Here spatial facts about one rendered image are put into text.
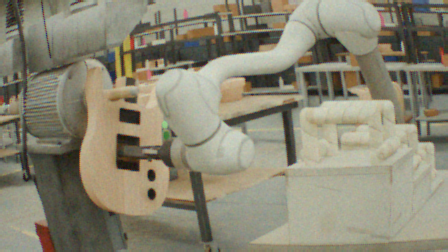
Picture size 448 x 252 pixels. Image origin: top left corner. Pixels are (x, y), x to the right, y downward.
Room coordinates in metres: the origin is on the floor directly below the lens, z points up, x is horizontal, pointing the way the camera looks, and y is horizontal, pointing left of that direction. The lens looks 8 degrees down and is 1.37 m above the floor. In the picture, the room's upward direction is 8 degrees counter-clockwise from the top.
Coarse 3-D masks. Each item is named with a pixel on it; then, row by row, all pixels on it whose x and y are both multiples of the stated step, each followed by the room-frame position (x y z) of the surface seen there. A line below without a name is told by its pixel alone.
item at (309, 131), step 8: (304, 120) 1.27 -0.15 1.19; (304, 128) 1.27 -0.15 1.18; (312, 128) 1.27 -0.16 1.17; (304, 136) 1.28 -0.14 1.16; (312, 136) 1.27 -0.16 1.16; (304, 144) 1.28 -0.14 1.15; (312, 144) 1.27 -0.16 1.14; (304, 152) 1.28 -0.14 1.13; (312, 152) 1.27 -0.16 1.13; (312, 160) 1.27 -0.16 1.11
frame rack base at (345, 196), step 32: (320, 160) 1.31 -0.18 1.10; (352, 160) 1.25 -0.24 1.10; (384, 160) 1.18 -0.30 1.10; (288, 192) 1.30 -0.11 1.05; (320, 192) 1.24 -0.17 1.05; (352, 192) 1.19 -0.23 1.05; (384, 192) 1.14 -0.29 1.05; (320, 224) 1.25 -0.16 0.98; (352, 224) 1.19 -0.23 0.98; (384, 224) 1.14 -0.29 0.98
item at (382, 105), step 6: (324, 102) 1.35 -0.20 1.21; (330, 102) 1.33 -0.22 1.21; (336, 102) 1.32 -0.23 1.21; (342, 102) 1.31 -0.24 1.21; (348, 102) 1.30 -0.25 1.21; (354, 102) 1.29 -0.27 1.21; (360, 102) 1.28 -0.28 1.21; (366, 102) 1.27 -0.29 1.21; (372, 102) 1.26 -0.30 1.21; (378, 102) 1.25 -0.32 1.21; (384, 102) 1.24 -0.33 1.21; (390, 102) 1.23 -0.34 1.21; (378, 108) 1.24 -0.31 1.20; (384, 108) 1.23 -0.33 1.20; (390, 108) 1.22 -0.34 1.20
